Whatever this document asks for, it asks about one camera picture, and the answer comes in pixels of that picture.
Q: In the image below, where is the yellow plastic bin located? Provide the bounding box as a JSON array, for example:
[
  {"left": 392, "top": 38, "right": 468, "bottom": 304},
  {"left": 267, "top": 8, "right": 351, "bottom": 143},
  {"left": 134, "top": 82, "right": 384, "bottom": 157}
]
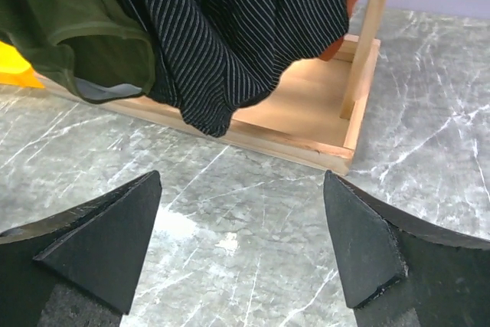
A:
[{"left": 1, "top": 42, "right": 44, "bottom": 89}]

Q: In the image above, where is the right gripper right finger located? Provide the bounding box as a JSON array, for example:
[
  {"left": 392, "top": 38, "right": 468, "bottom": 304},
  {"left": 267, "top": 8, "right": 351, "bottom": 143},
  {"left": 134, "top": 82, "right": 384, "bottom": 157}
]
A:
[{"left": 323, "top": 171, "right": 489, "bottom": 327}]

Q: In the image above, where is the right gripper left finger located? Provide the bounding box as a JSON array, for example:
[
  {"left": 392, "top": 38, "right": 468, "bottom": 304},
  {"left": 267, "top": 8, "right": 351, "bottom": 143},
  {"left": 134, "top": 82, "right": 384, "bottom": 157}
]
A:
[{"left": 1, "top": 171, "right": 162, "bottom": 326}]

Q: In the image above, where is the black striped hanging underwear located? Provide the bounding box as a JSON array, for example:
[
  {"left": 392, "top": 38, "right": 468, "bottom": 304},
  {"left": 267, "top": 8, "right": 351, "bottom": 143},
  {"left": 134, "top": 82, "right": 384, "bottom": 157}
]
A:
[{"left": 117, "top": 0, "right": 349, "bottom": 137}]

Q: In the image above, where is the olive green underwear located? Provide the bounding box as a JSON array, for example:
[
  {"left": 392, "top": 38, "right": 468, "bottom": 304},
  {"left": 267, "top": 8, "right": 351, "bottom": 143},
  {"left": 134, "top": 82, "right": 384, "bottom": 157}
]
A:
[{"left": 1, "top": 0, "right": 155, "bottom": 104}]

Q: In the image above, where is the wooden clothes rack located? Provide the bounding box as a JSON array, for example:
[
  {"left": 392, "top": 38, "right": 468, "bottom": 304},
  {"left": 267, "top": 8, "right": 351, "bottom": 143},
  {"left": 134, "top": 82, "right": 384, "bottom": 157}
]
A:
[{"left": 34, "top": 0, "right": 401, "bottom": 178}]

